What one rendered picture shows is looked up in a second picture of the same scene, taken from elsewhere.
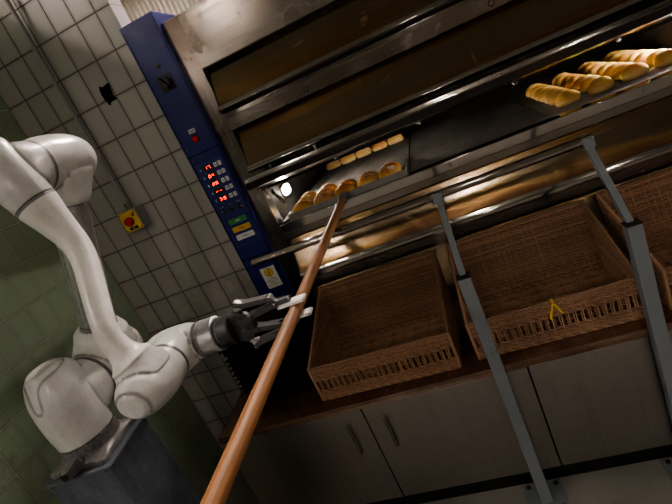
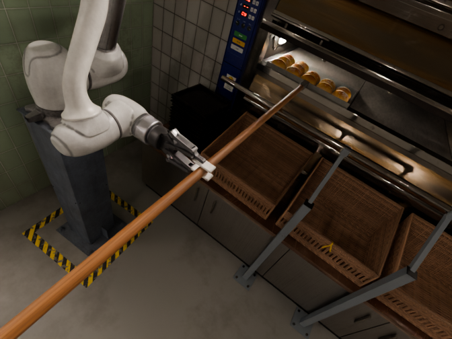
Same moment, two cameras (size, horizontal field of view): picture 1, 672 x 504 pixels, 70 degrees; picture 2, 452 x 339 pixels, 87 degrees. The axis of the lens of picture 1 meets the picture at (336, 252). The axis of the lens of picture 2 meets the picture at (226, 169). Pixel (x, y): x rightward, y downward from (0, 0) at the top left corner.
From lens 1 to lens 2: 55 cm
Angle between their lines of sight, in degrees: 28
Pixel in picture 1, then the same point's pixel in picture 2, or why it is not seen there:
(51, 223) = not seen: outside the picture
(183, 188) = not seen: outside the picture
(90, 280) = (84, 33)
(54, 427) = (33, 89)
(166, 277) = (179, 26)
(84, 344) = not seen: hidden behind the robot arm
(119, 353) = (72, 105)
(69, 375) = (57, 66)
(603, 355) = (323, 277)
